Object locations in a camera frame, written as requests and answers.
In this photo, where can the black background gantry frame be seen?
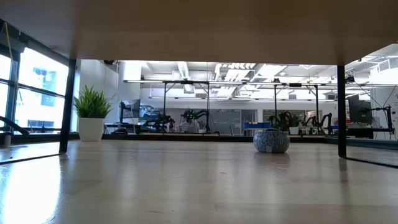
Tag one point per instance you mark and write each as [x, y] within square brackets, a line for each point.
[186, 82]
[295, 84]

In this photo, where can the background black robot arm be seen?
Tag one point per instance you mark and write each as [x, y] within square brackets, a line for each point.
[161, 119]
[199, 113]
[325, 119]

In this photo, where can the small white background pot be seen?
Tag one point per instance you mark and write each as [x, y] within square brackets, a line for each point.
[293, 130]

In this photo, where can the blue patterned candle bowl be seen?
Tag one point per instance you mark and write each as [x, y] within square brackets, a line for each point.
[271, 141]

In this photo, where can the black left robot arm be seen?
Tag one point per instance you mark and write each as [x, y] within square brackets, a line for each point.
[14, 126]

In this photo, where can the wooden riser shelf black legs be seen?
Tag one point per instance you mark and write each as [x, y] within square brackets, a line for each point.
[199, 31]

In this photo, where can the black window frame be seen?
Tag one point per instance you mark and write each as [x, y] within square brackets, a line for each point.
[14, 93]

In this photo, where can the blue storage bins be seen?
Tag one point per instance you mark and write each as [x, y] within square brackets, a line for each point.
[258, 125]

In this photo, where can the black aluminium table frame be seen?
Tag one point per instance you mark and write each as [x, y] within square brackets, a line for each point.
[202, 138]

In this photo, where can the green plant in white pot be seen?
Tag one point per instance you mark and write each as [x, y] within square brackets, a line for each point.
[91, 129]

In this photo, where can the black background monitor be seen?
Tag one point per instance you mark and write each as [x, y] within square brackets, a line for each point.
[132, 107]
[357, 110]

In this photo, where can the small grey cylinder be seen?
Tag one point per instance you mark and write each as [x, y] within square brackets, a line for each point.
[7, 140]

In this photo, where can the person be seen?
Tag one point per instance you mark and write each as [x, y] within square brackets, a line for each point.
[189, 127]

